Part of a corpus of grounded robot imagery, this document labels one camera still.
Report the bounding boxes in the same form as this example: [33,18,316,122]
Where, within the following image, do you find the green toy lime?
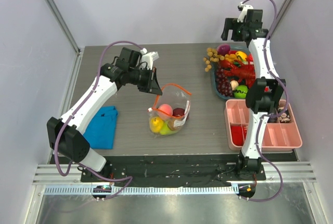
[234,85,249,99]

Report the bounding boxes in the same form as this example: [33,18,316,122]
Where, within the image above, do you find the red toy meat piece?
[230,125,247,146]

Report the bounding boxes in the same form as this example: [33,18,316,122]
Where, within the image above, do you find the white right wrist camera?
[237,2,254,23]

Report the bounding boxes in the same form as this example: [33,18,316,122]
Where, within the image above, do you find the red toy lobster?
[219,60,255,88]

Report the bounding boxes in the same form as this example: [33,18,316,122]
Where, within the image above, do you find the dark purple grape bunch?
[215,68,234,97]

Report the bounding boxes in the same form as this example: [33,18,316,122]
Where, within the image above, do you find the white toy garlic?
[230,80,239,91]

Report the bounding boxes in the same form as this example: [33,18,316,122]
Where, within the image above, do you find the pink toy peach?
[158,104,173,120]

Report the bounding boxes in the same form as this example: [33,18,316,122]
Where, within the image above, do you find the blue folded t-shirt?
[83,106,118,150]

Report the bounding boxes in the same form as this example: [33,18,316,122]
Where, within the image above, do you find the teal fruit basket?
[204,44,254,100]

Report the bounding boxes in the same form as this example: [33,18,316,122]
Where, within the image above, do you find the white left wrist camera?
[139,48,159,70]

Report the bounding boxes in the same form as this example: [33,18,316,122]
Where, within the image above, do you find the green toy apple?
[159,123,177,135]

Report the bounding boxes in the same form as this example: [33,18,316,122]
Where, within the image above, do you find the yellow toy pear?
[149,116,164,133]

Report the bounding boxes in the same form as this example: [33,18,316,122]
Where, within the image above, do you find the clear orange zip bag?
[148,83,192,136]

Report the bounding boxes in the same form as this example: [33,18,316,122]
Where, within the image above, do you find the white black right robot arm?
[221,5,286,180]

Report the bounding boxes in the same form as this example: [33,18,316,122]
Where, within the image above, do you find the purple toy onion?
[216,44,230,56]

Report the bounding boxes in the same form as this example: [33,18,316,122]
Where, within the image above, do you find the yellow red toy fruit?
[235,51,248,61]

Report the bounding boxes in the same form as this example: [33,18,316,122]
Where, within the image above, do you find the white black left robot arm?
[47,47,162,182]

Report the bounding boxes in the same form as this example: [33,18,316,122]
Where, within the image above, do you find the yellow toy pepper pieces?
[224,54,242,64]

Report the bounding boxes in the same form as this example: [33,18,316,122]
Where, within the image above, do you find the flowered sushi roll right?
[277,107,291,123]

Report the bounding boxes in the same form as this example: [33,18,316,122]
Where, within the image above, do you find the pink compartment tray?
[224,99,302,153]

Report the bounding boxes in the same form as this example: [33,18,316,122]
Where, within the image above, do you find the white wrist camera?
[139,48,159,70]
[237,2,254,23]

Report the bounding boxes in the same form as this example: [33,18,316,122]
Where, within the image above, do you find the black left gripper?
[129,66,163,95]

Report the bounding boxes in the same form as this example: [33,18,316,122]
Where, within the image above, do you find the white perforated cable duct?
[44,184,239,195]

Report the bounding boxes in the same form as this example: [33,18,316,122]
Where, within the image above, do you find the dark red toy fruit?
[173,108,189,120]

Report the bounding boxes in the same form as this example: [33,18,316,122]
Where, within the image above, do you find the orange toy fruit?
[167,119,183,131]

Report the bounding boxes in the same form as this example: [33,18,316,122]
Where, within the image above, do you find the aluminium frame rail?
[33,161,316,185]

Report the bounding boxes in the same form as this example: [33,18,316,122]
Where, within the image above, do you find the brown longan bunch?
[203,47,224,72]

